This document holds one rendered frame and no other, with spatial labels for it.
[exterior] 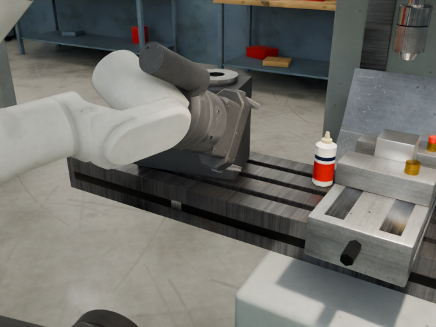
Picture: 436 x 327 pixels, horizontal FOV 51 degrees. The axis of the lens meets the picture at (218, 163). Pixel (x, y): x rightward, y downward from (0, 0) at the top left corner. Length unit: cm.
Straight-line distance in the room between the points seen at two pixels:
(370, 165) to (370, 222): 12
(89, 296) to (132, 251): 35
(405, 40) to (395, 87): 42
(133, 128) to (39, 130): 9
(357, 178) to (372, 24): 49
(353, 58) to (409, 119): 20
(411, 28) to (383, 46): 42
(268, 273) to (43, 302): 145
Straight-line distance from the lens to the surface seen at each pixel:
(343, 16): 119
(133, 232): 246
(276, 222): 83
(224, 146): 67
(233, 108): 66
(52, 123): 47
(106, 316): 111
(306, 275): 83
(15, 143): 46
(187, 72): 54
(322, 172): 92
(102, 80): 56
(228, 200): 86
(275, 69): 471
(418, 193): 77
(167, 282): 212
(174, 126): 51
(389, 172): 77
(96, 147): 48
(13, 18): 36
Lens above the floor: 135
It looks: 25 degrees down
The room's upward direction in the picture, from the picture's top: straight up
